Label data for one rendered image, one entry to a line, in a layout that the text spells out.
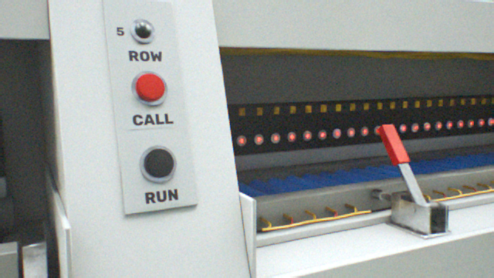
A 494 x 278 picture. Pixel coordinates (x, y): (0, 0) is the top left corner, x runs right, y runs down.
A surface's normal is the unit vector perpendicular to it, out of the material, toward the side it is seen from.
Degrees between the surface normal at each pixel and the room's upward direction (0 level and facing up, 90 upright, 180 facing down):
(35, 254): 108
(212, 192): 90
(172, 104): 90
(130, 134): 90
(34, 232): 18
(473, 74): 90
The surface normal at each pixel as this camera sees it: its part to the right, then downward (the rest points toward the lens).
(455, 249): 0.45, 0.11
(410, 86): 0.43, -0.20
